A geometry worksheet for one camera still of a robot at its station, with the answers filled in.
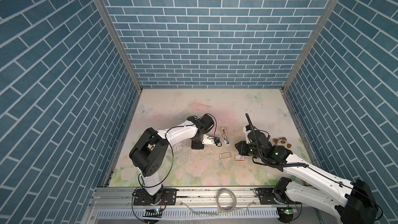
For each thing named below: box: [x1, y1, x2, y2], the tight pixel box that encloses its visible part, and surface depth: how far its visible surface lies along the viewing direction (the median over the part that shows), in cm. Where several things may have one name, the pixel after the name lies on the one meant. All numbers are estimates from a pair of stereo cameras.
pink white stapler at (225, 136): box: [221, 127, 231, 146], surface depth 94 cm
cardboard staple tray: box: [219, 151, 232, 159], surface depth 89 cm
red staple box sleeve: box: [234, 154, 245, 161], surface depth 86 cm
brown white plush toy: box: [271, 136, 292, 149], surface depth 91 cm
